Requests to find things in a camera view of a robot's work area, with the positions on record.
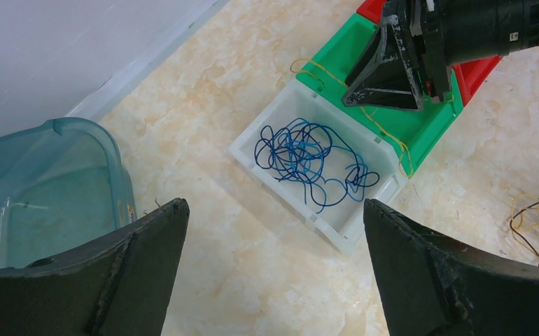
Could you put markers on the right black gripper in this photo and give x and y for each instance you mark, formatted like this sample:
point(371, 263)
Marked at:
point(404, 61)

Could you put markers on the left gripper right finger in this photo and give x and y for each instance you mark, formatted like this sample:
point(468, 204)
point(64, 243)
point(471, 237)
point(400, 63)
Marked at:
point(432, 284)

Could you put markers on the green plastic bin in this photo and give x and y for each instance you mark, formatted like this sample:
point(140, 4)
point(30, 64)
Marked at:
point(392, 112)

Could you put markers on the white plastic bin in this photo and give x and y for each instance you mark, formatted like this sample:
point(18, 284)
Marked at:
point(319, 161)

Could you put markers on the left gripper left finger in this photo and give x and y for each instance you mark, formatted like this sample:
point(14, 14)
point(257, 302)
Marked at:
point(117, 284)

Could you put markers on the red plastic bin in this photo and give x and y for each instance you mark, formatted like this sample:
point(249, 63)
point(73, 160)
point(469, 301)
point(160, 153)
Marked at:
point(470, 75)

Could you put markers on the teal translucent plastic tub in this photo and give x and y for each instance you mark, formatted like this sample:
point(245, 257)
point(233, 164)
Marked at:
point(62, 184)

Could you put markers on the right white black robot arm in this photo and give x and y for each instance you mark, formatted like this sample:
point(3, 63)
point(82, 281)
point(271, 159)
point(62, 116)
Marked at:
point(480, 29)

